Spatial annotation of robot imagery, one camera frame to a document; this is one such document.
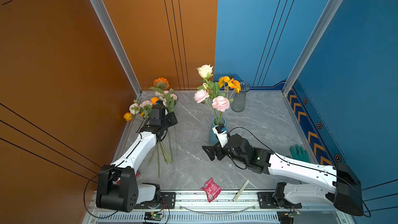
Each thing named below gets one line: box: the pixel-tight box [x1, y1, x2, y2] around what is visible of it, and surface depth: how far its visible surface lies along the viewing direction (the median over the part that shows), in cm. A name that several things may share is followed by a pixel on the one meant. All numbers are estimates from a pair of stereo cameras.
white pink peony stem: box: [129, 102, 152, 119], surface depth 107 cm
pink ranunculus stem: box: [194, 89, 230, 125], surface depth 71 cm
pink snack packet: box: [200, 177, 223, 203], surface depth 77 cm
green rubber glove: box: [290, 144, 311, 163], surface depth 89 cm
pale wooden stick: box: [232, 178, 251, 202], surface depth 78 cm
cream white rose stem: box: [196, 64, 218, 122], surface depth 70 cm
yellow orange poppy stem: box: [217, 75, 242, 99], surface depth 71 cm
